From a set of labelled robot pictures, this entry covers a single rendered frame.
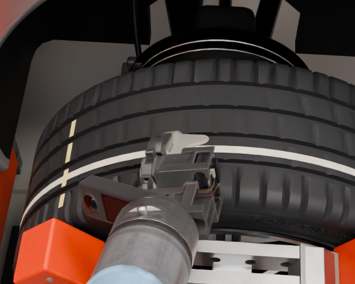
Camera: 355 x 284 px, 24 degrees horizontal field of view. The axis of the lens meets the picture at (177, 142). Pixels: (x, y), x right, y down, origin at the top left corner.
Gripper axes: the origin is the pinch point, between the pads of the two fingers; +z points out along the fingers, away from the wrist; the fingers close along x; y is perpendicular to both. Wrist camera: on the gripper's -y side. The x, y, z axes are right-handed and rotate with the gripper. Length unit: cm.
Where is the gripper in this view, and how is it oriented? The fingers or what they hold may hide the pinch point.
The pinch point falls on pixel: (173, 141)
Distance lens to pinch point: 104.1
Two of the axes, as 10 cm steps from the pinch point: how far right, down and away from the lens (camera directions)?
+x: -1.8, -8.8, -4.4
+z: 1.8, -4.7, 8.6
